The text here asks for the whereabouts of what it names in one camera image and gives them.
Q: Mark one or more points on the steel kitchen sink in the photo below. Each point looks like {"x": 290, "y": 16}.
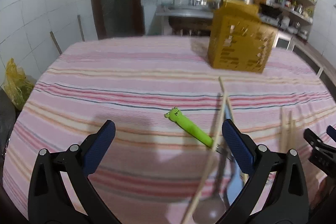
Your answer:
{"x": 174, "y": 18}

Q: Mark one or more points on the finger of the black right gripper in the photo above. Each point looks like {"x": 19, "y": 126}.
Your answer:
{"x": 322, "y": 155}
{"x": 331, "y": 132}

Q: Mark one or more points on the pink striped tablecloth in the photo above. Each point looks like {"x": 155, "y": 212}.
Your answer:
{"x": 153, "y": 168}

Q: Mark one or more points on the glass door cabinet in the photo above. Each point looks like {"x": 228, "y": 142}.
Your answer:
{"x": 322, "y": 68}

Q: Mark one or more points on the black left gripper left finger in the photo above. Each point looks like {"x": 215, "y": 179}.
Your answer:
{"x": 49, "y": 201}

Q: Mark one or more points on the yellow plastic bag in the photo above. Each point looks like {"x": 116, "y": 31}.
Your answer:
{"x": 16, "y": 84}

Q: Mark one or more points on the wooden chopstick behind finger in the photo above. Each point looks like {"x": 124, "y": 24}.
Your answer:
{"x": 228, "y": 108}

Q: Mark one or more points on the wooden chopstick pair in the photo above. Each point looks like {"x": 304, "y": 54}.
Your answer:
{"x": 283, "y": 141}
{"x": 291, "y": 132}

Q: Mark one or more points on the green frog handle fork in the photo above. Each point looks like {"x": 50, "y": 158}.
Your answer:
{"x": 176, "y": 116}

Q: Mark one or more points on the corner wall shelf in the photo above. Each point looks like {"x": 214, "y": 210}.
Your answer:
{"x": 300, "y": 14}

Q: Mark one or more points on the metal spoon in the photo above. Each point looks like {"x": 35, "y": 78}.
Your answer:
{"x": 209, "y": 211}

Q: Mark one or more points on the yellow plastic utensil basket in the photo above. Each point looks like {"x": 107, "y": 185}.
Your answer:
{"x": 239, "y": 40}

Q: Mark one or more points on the wooden stick against wall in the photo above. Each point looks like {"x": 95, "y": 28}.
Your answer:
{"x": 55, "y": 42}

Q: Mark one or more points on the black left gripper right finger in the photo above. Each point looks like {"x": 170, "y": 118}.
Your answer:
{"x": 287, "y": 201}

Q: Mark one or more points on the long wooden chopstick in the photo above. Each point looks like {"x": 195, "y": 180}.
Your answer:
{"x": 208, "y": 167}

